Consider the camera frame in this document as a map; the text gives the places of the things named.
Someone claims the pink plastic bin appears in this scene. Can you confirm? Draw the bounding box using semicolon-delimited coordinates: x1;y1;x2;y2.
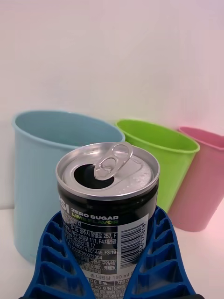
168;126;224;232

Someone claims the green plastic bin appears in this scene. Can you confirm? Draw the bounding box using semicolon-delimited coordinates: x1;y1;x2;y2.
114;118;201;214

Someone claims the black drink can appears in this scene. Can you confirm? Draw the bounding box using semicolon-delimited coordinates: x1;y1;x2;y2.
55;142;161;299

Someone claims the pale blue plastic bin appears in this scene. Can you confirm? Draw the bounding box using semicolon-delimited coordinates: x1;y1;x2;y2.
11;111;126;263

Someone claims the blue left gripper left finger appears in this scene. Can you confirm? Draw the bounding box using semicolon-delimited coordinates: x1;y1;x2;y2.
23;211;96;299

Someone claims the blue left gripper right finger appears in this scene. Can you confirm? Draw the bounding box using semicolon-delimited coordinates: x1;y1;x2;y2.
125;206;196;299

